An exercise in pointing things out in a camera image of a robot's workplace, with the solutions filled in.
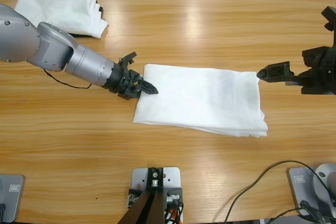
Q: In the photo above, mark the black base plug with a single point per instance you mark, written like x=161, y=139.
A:
x=305, y=204

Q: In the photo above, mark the folded white t-shirt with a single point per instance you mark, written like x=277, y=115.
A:
x=65, y=9

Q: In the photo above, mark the black post clamp with bolt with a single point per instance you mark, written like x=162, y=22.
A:
x=151, y=174

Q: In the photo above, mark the white t-shirt with black print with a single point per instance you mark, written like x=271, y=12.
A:
x=197, y=98

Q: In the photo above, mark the black post bracket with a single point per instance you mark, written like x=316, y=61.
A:
x=132, y=195
x=178, y=191

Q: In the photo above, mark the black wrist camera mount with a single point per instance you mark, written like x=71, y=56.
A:
x=329, y=18
x=128, y=58

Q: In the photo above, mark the dark camera post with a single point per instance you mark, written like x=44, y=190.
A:
x=143, y=211

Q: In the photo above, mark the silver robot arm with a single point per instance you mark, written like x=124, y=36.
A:
x=52, y=56

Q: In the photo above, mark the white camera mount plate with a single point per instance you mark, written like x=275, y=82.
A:
x=174, y=178

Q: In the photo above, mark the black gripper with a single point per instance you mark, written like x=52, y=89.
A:
x=321, y=77
x=122, y=81

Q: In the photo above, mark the folded black garment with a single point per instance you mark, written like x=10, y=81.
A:
x=84, y=35

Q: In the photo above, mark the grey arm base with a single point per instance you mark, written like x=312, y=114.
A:
x=13, y=197
x=302, y=190

